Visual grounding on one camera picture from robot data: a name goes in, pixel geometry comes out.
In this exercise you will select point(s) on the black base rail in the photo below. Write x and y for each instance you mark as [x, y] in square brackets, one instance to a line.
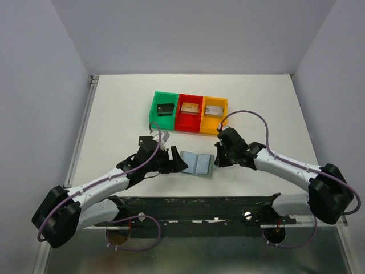
[173, 217]

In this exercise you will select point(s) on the silver card stack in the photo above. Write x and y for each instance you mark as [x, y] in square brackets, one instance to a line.
[214, 111]

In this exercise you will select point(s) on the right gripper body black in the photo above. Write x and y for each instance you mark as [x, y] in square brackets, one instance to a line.
[224, 157]

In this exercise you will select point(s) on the tan card stack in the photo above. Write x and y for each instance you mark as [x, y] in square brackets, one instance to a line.
[190, 108]

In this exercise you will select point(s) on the aluminium frame rail left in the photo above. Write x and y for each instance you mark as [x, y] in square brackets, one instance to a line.
[81, 133]

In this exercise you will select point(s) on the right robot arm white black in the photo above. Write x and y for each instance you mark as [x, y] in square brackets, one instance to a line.
[325, 195]

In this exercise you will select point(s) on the red plastic bin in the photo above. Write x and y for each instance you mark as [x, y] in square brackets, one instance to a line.
[186, 122]

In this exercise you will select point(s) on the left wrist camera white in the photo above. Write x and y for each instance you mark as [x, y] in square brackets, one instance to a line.
[160, 137]

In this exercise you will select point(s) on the sage green card holder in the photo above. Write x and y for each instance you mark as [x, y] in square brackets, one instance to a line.
[198, 164]

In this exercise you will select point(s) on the yellow plastic bin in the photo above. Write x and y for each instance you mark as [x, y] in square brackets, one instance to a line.
[209, 124]

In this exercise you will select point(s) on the green plastic bin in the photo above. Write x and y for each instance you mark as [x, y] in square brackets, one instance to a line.
[164, 122]

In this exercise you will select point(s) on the black card stack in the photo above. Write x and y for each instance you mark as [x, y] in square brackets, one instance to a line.
[165, 109]

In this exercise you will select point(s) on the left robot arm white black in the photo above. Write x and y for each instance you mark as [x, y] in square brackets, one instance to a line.
[65, 211]

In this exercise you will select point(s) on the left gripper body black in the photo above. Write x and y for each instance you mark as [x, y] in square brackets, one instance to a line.
[162, 163]

